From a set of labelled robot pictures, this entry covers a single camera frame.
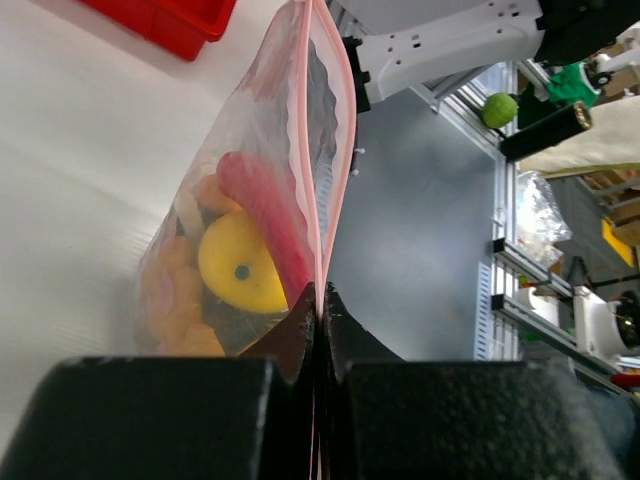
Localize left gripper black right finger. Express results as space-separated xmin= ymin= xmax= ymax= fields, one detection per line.
xmin=321 ymin=288 xmax=625 ymax=479

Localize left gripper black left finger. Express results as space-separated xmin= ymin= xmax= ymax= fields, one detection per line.
xmin=1 ymin=286 xmax=316 ymax=479

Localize yellow toy ginger root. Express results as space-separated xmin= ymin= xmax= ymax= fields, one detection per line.
xmin=138 ymin=174 xmax=240 ymax=357

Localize yellow toy pepper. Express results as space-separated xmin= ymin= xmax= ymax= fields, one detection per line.
xmin=198 ymin=211 xmax=287 ymax=314

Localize clear pink zip top bag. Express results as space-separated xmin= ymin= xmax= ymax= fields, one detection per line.
xmin=134 ymin=1 xmax=356 ymax=479

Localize red toy chili pepper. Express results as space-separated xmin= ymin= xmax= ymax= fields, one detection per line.
xmin=216 ymin=151 xmax=314 ymax=307

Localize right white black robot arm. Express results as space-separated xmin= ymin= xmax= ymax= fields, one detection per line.
xmin=335 ymin=0 xmax=639 ymax=112

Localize green toy ball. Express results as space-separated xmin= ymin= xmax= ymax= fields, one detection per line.
xmin=481 ymin=92 xmax=519 ymax=129

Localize black cylinder with gold cap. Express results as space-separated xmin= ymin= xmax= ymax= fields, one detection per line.
xmin=499 ymin=101 xmax=593 ymax=163

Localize red plastic tray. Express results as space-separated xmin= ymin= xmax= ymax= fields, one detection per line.
xmin=82 ymin=0 xmax=237 ymax=62

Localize white slotted cable duct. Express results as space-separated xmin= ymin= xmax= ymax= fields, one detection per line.
xmin=473 ymin=262 xmax=494 ymax=361

